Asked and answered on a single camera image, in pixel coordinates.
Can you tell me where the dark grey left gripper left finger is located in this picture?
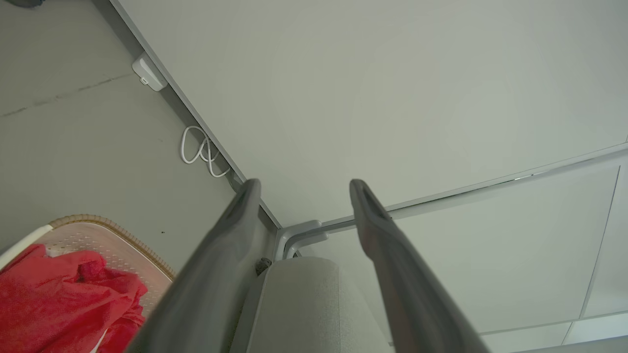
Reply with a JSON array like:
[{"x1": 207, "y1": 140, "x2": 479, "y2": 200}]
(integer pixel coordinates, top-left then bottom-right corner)
[{"x1": 127, "y1": 178, "x2": 262, "y2": 353}]

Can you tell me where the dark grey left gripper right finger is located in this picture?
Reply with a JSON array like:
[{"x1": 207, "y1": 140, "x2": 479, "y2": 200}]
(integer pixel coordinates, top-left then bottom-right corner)
[{"x1": 349, "y1": 179, "x2": 492, "y2": 353}]

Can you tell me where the red garment with thin stripes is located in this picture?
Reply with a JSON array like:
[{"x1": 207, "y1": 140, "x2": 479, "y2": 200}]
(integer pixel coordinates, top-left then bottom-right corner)
[{"x1": 0, "y1": 244, "x2": 149, "y2": 353}]

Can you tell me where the woven rim laundry basket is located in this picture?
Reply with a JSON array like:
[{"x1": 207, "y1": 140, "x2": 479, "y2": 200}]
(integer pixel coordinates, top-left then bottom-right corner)
[{"x1": 0, "y1": 214, "x2": 176, "y2": 319}]

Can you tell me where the white power adapter box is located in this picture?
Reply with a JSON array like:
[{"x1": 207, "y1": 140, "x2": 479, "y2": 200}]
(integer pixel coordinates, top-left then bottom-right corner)
[{"x1": 131, "y1": 53, "x2": 168, "y2": 92}]

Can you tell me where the white coiled cable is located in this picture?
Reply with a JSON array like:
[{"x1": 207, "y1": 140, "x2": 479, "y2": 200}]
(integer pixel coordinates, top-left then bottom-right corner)
[{"x1": 180, "y1": 126, "x2": 231, "y2": 178}]

